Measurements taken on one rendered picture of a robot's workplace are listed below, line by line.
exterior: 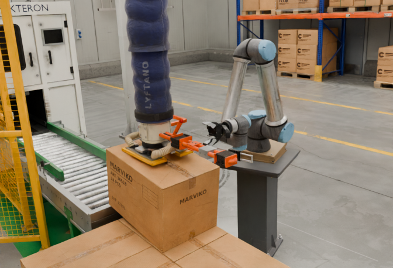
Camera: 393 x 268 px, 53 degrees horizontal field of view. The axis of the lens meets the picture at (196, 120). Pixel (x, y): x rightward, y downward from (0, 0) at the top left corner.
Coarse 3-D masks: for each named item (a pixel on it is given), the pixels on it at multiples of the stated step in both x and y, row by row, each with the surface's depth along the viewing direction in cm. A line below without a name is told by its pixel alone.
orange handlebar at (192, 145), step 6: (186, 120) 247; (168, 132) 222; (168, 138) 214; (186, 144) 203; (192, 144) 201; (198, 144) 201; (192, 150) 199; (198, 150) 195; (216, 150) 192; (210, 156) 189; (228, 162) 180; (234, 162) 180
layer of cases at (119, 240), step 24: (72, 240) 226; (96, 240) 225; (120, 240) 224; (144, 240) 223; (192, 240) 221; (216, 240) 220; (240, 240) 219; (24, 264) 206; (48, 264) 206; (72, 264) 205; (96, 264) 204; (120, 264) 203; (144, 264) 202; (168, 264) 201; (192, 264) 200; (216, 264) 199; (240, 264) 198; (264, 264) 197
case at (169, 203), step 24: (120, 168) 229; (144, 168) 217; (168, 168) 218; (192, 168) 219; (216, 168) 220; (120, 192) 235; (144, 192) 212; (168, 192) 200; (192, 192) 212; (216, 192) 226; (144, 216) 218; (168, 216) 205; (192, 216) 218; (216, 216) 233; (168, 240) 211
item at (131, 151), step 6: (126, 150) 232; (132, 150) 229; (150, 150) 221; (138, 156) 222; (144, 156) 220; (150, 156) 219; (162, 156) 220; (150, 162) 213; (156, 162) 213; (162, 162) 215
